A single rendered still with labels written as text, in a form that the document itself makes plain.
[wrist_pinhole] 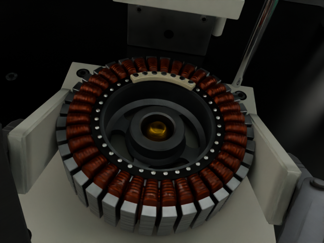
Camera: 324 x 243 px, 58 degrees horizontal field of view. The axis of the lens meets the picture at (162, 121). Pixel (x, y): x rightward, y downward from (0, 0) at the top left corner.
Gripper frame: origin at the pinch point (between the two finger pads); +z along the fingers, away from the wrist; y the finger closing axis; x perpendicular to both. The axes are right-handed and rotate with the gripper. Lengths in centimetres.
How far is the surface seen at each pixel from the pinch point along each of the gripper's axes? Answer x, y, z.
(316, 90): 1.8, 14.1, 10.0
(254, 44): 5.4, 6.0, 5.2
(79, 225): -4.5, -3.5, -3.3
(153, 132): 0.3, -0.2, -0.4
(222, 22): 6.3, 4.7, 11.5
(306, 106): 0.7, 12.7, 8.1
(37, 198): -3.9, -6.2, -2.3
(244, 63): 3.9, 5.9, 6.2
